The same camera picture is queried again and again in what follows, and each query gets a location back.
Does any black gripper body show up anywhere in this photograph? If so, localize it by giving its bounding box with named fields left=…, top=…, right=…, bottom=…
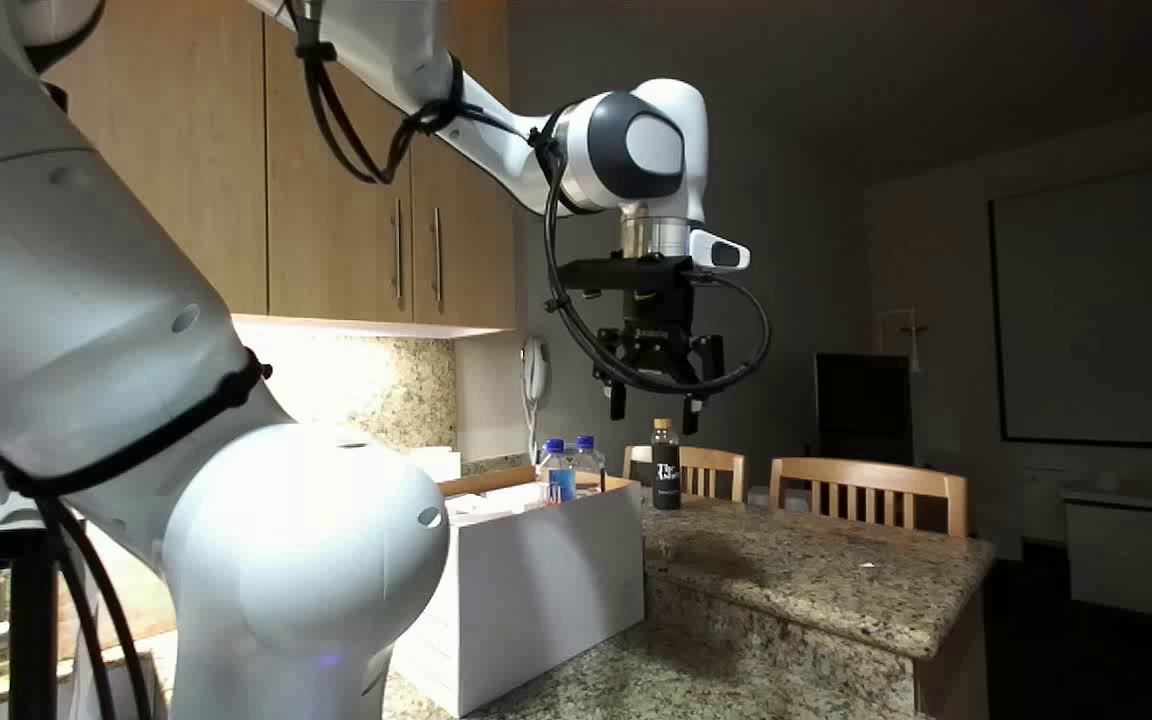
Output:
left=591, top=285, right=727, bottom=400

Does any Fiji water bottle blue cap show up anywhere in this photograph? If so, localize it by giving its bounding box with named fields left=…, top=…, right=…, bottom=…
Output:
left=574, top=431, right=609, bottom=501
left=536, top=437, right=581, bottom=506

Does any white cardboard box brown inside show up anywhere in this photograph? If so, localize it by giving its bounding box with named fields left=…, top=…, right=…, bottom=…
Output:
left=388, top=456, right=654, bottom=720

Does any light wooden slatted chair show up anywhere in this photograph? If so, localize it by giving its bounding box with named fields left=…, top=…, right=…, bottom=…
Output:
left=620, top=440, right=752, bottom=506
left=765, top=453, right=978, bottom=544

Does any dark bottle with label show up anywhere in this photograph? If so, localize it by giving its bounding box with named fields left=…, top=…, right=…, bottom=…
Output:
left=649, top=417, right=684, bottom=512

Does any dark television screen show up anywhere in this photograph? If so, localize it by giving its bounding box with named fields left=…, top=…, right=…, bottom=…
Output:
left=813, top=347, right=918, bottom=465

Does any white radiator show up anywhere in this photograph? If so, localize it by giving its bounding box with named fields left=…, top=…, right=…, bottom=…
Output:
left=1063, top=487, right=1152, bottom=620

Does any black stand pole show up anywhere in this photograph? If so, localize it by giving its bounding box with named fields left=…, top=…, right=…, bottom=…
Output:
left=5, top=495, right=69, bottom=720

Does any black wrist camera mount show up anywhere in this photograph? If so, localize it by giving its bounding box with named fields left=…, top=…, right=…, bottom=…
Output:
left=554, top=253, right=703, bottom=299

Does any white wall phone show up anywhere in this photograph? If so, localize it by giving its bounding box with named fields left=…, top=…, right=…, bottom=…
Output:
left=522, top=337, right=556, bottom=412

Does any metal cabinet handle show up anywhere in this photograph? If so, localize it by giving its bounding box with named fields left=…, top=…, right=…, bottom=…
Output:
left=428, top=200, right=448, bottom=320
left=391, top=194, right=413, bottom=320

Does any wall projector screen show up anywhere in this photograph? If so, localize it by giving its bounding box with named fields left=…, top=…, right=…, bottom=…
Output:
left=985, top=157, right=1152, bottom=453

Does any wooden wall cabinet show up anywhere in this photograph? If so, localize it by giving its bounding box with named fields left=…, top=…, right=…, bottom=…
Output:
left=42, top=0, right=522, bottom=337

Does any black strap around arm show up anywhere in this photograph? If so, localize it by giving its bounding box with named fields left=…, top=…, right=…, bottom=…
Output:
left=0, top=347, right=277, bottom=503

